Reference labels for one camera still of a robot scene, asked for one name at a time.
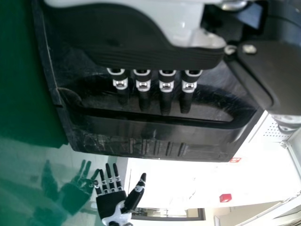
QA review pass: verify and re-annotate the red wall alarm box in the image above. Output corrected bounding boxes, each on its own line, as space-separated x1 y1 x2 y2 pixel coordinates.
219 193 233 203

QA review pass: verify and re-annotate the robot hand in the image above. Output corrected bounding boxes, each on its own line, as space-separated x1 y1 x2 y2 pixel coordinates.
43 0 301 133
93 162 147 226

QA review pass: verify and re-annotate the dark framed window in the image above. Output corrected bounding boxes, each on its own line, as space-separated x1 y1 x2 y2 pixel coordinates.
131 207 206 222

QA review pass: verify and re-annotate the white perforated cable duct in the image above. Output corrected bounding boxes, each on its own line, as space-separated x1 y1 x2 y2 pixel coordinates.
246 110 301 151

